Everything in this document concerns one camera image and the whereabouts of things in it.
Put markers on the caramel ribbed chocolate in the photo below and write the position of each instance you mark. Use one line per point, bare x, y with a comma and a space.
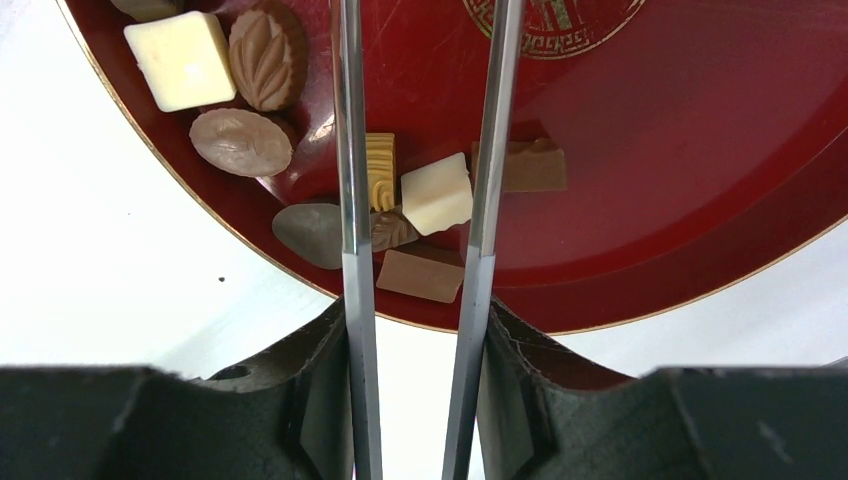
381, 163

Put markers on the silver white-handled tongs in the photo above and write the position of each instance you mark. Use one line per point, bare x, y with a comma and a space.
356, 249

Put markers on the white block chocolate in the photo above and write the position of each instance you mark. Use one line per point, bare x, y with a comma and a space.
184, 60

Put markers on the round milk chocolate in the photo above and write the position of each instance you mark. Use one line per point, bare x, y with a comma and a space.
243, 142

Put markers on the white square chocolate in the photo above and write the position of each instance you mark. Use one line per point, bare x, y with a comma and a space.
437, 196

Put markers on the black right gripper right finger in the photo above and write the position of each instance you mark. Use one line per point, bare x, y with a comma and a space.
545, 412

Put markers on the milk chocolate bar piece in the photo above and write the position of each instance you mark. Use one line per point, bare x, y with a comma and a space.
533, 167

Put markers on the red round plate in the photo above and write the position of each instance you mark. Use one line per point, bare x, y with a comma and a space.
703, 140

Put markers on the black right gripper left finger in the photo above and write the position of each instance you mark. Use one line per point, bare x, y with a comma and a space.
283, 413

